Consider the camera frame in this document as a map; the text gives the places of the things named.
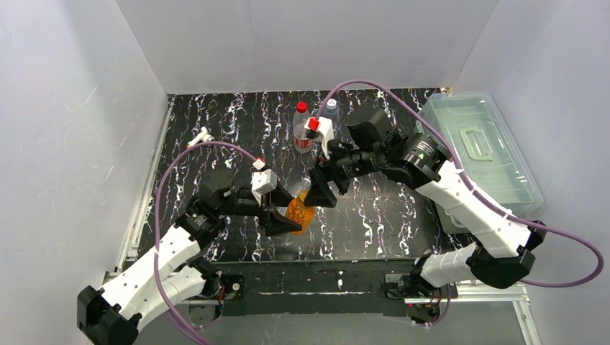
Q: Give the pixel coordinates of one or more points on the red label water bottle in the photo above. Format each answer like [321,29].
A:
[301,142]

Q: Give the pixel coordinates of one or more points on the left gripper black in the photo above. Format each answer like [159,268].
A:
[266,210]

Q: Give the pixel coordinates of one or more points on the clear plastic storage box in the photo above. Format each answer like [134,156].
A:
[488,152]

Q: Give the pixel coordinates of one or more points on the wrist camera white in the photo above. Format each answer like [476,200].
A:
[263,182]
[320,129]

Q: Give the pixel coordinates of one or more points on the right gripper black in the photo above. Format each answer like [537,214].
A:
[333,172]

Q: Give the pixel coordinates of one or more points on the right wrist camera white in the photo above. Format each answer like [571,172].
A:
[320,129]

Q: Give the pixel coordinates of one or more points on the orange juice bottle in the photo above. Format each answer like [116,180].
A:
[299,213]

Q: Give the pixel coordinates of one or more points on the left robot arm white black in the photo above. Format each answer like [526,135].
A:
[173,270]

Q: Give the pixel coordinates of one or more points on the white pipe fitting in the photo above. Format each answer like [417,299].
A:
[203,136]

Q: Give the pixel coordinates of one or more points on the clear plastic bottle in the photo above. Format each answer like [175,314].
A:
[295,188]

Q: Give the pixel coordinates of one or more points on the red bottle cap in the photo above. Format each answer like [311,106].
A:
[302,107]

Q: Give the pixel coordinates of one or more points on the white bottle cap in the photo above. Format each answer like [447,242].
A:
[331,104]

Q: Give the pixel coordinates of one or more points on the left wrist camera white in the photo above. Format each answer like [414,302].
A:
[263,182]

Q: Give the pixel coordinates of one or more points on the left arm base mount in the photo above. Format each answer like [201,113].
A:
[208,307]

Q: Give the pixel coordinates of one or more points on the clear blue-tinted bottle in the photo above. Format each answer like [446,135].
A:
[334,116]

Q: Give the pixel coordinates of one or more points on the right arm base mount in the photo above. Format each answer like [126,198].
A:
[426,306]

